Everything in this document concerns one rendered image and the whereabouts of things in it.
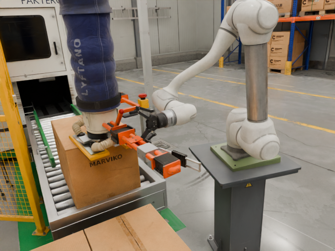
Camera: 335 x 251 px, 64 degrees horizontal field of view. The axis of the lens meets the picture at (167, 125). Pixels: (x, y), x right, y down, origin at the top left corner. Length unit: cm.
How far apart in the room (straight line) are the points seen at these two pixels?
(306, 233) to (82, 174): 170
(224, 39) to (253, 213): 109
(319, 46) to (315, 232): 794
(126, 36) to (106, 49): 1003
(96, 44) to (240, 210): 126
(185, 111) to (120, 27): 995
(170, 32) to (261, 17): 1134
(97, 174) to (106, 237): 35
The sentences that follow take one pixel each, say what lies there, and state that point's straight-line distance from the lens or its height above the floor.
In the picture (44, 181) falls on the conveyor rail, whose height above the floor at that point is 59.
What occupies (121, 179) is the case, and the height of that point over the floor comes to 68.
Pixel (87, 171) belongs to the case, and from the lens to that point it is 157.
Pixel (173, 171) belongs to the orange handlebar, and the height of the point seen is 105.
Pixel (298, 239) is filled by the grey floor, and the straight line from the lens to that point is 234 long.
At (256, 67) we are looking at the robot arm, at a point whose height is 133.
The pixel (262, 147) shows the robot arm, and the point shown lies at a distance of 136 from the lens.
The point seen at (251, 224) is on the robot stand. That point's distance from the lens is 190.
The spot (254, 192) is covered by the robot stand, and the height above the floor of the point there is 54.
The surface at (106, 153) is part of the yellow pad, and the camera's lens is 135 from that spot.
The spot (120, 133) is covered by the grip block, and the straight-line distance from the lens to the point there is 120.
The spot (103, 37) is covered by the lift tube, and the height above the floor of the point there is 149.
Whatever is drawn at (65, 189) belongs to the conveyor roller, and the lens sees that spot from 197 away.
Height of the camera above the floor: 152
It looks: 20 degrees down
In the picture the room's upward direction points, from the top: 3 degrees counter-clockwise
